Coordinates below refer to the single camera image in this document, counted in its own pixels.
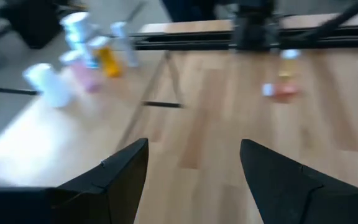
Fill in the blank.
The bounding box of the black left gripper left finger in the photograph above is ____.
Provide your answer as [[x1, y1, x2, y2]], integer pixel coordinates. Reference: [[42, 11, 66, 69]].
[[50, 138, 149, 224]]

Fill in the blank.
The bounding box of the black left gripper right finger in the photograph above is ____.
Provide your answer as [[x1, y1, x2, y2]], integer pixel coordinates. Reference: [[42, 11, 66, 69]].
[[240, 139, 358, 224]]

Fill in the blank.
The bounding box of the pink translucent pill vial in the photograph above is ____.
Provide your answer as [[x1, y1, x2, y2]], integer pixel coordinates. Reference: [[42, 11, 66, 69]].
[[262, 82, 301, 102], [59, 50, 104, 93]]

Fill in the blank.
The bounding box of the small translucent plastic bottle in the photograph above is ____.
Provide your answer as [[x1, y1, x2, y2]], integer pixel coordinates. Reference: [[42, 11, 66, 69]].
[[22, 63, 74, 108]]

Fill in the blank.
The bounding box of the pale yellow pill vial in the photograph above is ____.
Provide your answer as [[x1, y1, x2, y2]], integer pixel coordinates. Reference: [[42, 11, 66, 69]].
[[277, 49, 301, 78]]

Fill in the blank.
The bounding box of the amber pill vial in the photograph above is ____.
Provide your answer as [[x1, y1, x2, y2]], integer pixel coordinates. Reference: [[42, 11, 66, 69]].
[[88, 36, 123, 78]]

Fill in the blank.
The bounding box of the narrow white labelled bottle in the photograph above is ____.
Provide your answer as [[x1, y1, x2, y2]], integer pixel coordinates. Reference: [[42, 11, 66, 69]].
[[110, 21, 139, 68]]

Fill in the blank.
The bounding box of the white labelled pill bottle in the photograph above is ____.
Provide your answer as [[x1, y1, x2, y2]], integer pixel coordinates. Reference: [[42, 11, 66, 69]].
[[60, 11, 101, 69]]

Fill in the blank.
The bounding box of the person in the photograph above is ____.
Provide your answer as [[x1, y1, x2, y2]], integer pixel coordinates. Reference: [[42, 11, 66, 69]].
[[162, 0, 219, 23]]

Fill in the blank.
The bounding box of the black aluminium table frame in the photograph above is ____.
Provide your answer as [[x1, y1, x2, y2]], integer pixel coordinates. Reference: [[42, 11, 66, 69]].
[[132, 23, 358, 52]]

